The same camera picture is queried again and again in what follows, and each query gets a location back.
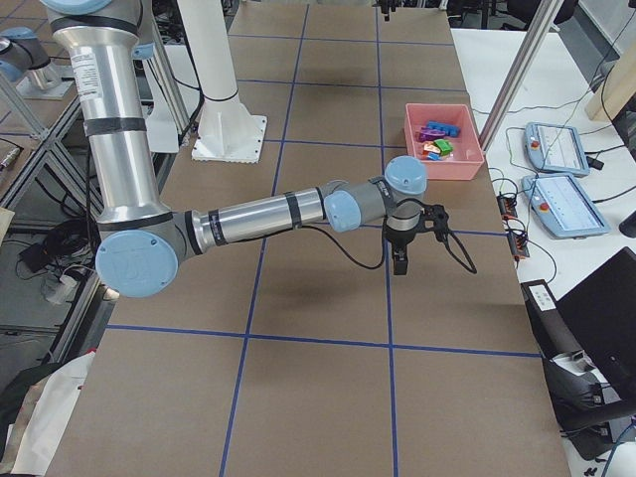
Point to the purple sloped block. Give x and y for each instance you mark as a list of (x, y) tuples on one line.
[(430, 134)]

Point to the aluminium frame rack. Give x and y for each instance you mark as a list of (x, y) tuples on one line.
[(53, 306)]

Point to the far teach pendant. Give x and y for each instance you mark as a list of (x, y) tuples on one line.
[(554, 148)]

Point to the long blue four-stud block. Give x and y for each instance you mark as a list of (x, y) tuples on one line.
[(448, 129)]

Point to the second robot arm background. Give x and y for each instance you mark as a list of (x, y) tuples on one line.
[(25, 57)]

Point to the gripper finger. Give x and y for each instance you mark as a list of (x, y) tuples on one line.
[(400, 262)]

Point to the black usb hub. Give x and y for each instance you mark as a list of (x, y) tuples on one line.
[(507, 207), (518, 243)]

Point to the aluminium frame post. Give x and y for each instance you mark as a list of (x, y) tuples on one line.
[(545, 17)]

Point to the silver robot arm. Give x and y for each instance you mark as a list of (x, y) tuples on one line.
[(146, 234)]

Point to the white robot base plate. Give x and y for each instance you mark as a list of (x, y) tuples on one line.
[(227, 132)]

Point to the green two-stud block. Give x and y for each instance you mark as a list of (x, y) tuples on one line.
[(444, 146)]

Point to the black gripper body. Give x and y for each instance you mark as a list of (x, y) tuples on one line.
[(398, 239)]

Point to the teach pendant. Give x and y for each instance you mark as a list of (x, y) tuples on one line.
[(554, 148), (563, 207)]

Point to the pink plastic box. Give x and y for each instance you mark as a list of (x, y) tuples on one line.
[(466, 158)]

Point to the orange sloped block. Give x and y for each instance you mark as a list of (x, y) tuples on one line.
[(428, 148)]

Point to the white plastic bag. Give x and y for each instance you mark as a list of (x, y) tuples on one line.
[(43, 417)]

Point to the near teach pendant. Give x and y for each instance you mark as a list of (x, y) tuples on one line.
[(563, 207)]

